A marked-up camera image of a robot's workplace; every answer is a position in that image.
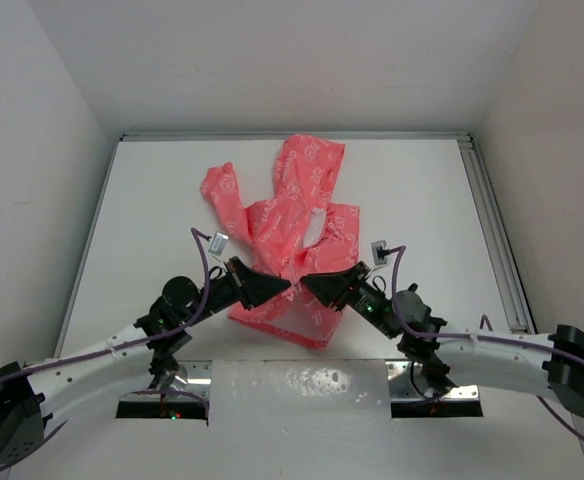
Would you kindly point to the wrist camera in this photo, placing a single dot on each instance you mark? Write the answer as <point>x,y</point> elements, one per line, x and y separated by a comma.
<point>380,252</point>
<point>217,244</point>

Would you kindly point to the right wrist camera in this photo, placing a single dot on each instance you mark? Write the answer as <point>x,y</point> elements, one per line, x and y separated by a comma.
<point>380,252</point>

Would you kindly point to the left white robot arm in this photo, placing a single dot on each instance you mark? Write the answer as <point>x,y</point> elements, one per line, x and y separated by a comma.
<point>37,400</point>

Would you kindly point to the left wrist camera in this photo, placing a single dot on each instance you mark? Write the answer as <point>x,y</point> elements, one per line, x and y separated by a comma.
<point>217,244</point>

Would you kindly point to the metal base plate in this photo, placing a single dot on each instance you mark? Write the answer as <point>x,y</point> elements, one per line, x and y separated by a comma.
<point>406,385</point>
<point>190,382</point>

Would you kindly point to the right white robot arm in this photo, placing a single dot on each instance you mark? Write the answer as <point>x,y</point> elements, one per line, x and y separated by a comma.
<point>549,366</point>

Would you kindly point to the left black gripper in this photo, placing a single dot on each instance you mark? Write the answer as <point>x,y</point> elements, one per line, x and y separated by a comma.
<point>256,287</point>

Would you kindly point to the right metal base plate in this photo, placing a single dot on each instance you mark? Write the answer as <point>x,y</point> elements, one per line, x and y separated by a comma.
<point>406,385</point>

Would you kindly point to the pink patterned jacket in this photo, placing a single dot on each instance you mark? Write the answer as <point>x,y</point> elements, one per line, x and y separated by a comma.
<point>297,232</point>

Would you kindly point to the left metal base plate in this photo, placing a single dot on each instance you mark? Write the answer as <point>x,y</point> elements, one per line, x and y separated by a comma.
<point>190,382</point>

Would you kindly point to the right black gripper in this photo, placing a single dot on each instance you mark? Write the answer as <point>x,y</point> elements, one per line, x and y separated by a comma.
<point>335,287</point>

